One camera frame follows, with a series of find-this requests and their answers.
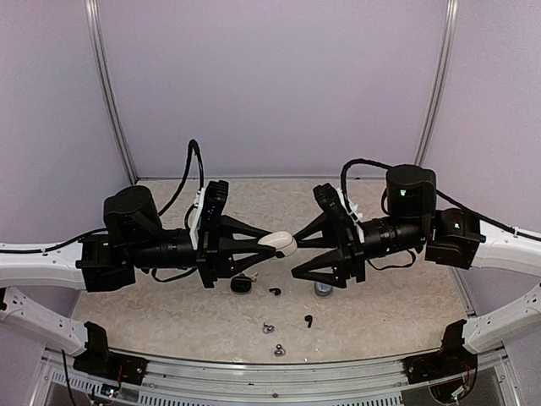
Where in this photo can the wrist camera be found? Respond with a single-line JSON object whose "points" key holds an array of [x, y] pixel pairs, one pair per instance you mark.
{"points": [[331, 203], [208, 207]]}

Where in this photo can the black earbud lower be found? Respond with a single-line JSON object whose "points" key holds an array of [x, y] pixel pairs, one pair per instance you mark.
{"points": [[309, 320]]}

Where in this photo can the black earbud charging case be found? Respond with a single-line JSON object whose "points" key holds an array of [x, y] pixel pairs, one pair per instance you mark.
{"points": [[241, 285]]}

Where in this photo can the aluminium frame post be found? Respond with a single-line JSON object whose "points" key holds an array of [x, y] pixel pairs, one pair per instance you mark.
{"points": [[93, 17], [438, 86]]}

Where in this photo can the left aluminium frame post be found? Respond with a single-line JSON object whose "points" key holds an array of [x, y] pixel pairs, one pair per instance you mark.
{"points": [[93, 17]]}

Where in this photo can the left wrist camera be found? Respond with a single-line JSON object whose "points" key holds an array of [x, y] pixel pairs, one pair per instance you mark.
{"points": [[208, 207]]}

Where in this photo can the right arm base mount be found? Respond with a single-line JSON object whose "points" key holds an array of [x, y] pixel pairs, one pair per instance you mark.
{"points": [[450, 359]]}

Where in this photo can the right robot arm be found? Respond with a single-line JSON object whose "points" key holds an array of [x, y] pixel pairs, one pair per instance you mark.
{"points": [[418, 219]]}

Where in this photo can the blue-grey earbud case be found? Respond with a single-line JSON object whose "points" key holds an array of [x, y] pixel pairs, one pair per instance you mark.
{"points": [[323, 290]]}

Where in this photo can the white earbud charging case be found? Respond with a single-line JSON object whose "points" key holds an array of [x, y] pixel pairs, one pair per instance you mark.
{"points": [[283, 242]]}

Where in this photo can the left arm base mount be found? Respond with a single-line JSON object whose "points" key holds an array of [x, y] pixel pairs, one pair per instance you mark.
{"points": [[98, 360]]}

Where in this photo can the right aluminium frame post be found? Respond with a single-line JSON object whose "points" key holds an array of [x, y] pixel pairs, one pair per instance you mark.
{"points": [[438, 86]]}

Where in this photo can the purple earbud upper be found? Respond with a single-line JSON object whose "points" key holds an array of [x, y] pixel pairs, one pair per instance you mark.
{"points": [[267, 328]]}

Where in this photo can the purple earbud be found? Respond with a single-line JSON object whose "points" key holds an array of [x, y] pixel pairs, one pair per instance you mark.
{"points": [[279, 350], [267, 328]]}

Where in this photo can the front aluminium rail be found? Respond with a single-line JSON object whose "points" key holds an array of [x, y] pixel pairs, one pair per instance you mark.
{"points": [[170, 381]]}

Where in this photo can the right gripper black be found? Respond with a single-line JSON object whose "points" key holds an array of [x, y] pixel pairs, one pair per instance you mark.
{"points": [[349, 253]]}

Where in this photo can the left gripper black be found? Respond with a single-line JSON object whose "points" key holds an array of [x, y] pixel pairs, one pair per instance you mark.
{"points": [[211, 256]]}

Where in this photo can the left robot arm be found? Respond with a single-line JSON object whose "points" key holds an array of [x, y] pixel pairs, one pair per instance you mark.
{"points": [[95, 262]]}

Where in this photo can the purple earbud lower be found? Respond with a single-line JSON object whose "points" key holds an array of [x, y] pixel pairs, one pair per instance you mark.
{"points": [[279, 350]]}

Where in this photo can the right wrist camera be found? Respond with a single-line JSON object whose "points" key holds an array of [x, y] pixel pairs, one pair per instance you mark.
{"points": [[331, 203]]}

